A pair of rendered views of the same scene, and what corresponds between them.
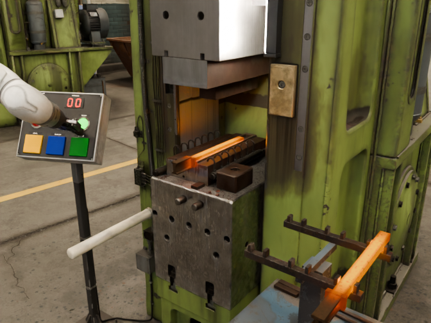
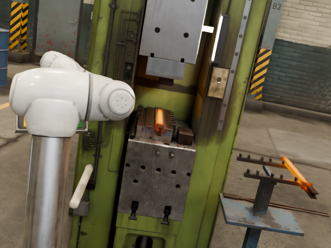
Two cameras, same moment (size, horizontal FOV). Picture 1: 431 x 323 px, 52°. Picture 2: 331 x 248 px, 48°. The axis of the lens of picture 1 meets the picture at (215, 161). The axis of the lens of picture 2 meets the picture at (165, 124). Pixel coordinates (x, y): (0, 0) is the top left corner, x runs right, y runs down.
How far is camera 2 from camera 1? 1.33 m
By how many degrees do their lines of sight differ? 38
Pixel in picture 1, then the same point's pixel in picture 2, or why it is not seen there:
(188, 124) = not seen: hidden behind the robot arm
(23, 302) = not seen: outside the picture
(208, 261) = (170, 192)
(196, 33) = (181, 45)
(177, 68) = (160, 66)
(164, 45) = (151, 49)
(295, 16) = (231, 42)
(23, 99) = not seen: hidden behind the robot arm
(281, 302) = (235, 203)
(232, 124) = (139, 100)
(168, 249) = (135, 190)
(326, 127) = (240, 104)
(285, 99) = (220, 87)
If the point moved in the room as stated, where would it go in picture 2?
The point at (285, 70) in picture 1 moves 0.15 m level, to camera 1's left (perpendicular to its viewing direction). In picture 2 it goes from (222, 72) to (203, 70)
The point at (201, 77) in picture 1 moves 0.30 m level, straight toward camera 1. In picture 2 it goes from (179, 73) to (220, 87)
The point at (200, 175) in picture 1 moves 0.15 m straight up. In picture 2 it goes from (165, 136) to (170, 110)
